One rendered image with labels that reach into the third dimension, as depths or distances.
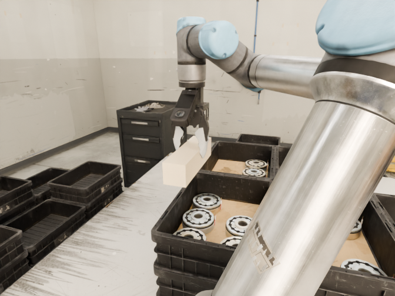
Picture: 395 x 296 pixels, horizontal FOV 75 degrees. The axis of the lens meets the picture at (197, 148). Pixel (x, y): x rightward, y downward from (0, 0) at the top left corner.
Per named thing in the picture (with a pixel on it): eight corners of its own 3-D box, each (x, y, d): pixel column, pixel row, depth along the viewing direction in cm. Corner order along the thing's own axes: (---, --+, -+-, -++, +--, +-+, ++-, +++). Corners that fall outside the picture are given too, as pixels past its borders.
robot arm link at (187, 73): (201, 65, 64) (170, 64, 66) (201, 84, 65) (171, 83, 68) (209, 64, 71) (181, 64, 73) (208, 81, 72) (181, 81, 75)
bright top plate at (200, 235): (197, 257, 68) (197, 255, 68) (164, 246, 72) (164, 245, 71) (211, 234, 76) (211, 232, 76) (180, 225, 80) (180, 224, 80)
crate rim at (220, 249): (270, 266, 58) (271, 258, 57) (148, 241, 66) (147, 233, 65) (273, 185, 94) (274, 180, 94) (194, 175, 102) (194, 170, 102)
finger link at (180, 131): (185, 150, 81) (193, 123, 77) (178, 157, 75) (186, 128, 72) (176, 147, 81) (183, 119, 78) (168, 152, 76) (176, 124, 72)
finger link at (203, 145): (216, 151, 78) (208, 121, 75) (211, 158, 72) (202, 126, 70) (206, 152, 79) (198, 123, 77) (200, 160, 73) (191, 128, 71)
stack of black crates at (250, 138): (275, 177, 274) (280, 136, 259) (274, 190, 247) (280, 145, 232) (238, 172, 285) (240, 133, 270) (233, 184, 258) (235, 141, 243)
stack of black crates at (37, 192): (47, 238, 182) (37, 195, 171) (14, 230, 191) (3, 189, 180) (86, 208, 218) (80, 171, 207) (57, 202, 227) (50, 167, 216)
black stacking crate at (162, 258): (265, 298, 62) (270, 259, 58) (151, 270, 70) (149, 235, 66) (270, 208, 97) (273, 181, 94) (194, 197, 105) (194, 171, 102)
